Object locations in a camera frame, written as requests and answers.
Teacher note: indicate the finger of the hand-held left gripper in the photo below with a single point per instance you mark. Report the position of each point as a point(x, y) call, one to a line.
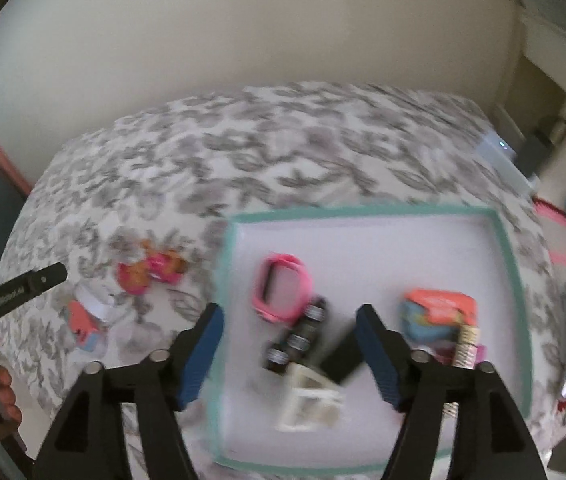
point(48, 277)

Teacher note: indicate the teal cardboard box tray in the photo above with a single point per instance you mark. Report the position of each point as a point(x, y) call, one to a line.
point(363, 260)

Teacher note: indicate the pink watch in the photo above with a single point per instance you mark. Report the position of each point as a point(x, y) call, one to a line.
point(290, 262)

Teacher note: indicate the white power strip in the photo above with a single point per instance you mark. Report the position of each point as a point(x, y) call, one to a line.
point(498, 160)

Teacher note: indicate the white plastic frame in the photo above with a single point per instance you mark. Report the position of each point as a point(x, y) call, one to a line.
point(293, 375)

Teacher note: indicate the black toy car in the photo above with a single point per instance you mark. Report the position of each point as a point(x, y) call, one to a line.
point(295, 342)

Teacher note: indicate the black charger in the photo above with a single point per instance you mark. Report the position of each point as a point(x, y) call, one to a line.
point(533, 155)

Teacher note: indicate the magenta lighter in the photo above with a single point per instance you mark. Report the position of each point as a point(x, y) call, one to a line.
point(481, 354)

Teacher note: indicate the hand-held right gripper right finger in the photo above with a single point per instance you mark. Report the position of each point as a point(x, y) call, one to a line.
point(380, 355)

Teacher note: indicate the grey floral blanket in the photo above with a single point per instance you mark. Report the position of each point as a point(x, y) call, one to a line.
point(213, 130)

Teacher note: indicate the pink board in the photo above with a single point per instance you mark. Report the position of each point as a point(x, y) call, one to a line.
point(8, 160)

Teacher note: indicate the pink toy figure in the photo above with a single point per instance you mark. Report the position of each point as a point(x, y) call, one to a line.
point(160, 265)

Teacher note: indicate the beige harmonica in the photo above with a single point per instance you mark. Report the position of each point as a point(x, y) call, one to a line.
point(465, 347)

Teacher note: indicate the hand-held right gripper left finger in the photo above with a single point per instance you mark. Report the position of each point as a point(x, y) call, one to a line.
point(198, 360)

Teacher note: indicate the blue orange toy box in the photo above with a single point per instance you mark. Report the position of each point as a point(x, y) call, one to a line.
point(433, 310)

